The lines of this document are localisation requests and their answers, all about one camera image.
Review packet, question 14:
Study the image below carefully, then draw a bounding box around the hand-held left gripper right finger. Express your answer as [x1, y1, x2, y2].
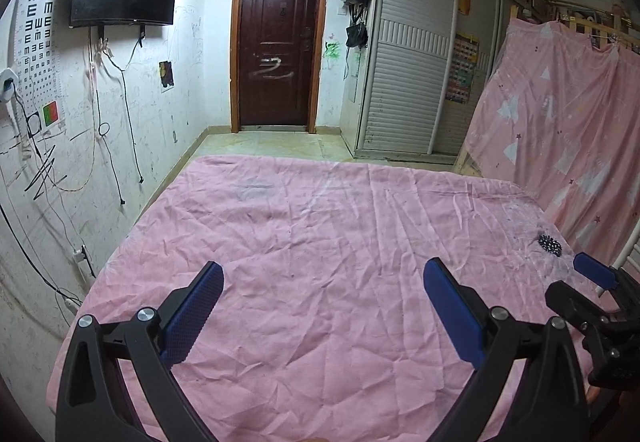
[423, 258, 591, 442]

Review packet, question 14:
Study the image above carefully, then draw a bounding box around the colourful grid poster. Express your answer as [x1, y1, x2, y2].
[444, 33, 480, 104]

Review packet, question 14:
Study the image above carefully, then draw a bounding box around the pink bedsheet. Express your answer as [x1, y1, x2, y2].
[46, 154, 608, 442]

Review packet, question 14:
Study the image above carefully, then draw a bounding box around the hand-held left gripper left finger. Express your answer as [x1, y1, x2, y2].
[55, 261, 224, 442]

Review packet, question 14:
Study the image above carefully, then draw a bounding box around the white slatted wardrobe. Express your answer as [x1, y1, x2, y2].
[340, 0, 511, 160]

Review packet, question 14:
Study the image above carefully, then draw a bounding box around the small black hanging bag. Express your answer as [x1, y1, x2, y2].
[345, 22, 369, 49]

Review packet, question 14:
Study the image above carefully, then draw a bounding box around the eye chart poster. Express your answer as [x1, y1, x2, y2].
[10, 0, 68, 130]

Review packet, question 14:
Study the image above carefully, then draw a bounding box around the white metal chair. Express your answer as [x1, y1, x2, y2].
[612, 222, 640, 283]

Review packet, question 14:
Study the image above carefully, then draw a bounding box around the pink patterned curtain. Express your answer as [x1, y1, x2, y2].
[462, 17, 640, 268]

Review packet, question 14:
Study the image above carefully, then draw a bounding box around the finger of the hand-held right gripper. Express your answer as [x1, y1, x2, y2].
[545, 279, 617, 339]
[572, 252, 640, 304]

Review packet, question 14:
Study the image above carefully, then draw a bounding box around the wooden bunk bed frame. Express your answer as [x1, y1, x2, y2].
[452, 0, 640, 173]

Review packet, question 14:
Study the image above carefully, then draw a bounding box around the hanging television cable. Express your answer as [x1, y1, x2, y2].
[89, 24, 147, 207]

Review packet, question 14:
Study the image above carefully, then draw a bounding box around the person's right hand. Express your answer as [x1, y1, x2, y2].
[584, 381, 609, 406]

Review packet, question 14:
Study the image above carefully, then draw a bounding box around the dark brown door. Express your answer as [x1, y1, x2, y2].
[229, 0, 332, 134]

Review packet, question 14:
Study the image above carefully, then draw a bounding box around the low wall socket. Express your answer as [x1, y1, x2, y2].
[72, 244, 96, 280]

